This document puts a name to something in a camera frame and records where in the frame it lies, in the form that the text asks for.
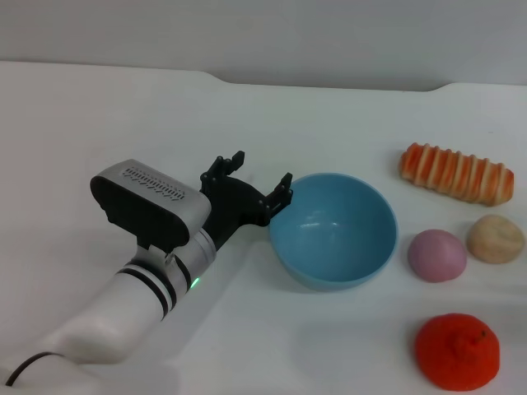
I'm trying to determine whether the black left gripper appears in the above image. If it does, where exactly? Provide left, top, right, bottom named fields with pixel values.
left=199, top=151, right=294, bottom=252

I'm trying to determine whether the blue bowl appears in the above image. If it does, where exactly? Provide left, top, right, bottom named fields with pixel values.
left=268, top=172, right=399, bottom=293

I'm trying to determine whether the pink toy peach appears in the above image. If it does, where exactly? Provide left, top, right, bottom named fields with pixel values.
left=408, top=229, right=469, bottom=284

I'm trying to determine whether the orange striped toy bread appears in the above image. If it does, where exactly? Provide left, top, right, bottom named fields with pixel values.
left=398, top=142, right=515, bottom=207

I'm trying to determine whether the beige round toy bun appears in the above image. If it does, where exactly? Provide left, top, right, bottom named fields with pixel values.
left=465, top=214, right=525, bottom=265

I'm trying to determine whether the orange toy tangerine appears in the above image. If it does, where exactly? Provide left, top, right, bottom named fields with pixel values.
left=414, top=313, right=501, bottom=392

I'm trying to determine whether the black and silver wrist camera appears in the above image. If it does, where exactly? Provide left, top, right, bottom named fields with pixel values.
left=90, top=159, right=212, bottom=251

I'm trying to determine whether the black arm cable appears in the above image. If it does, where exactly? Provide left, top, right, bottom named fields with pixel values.
left=0, top=351, right=54, bottom=388

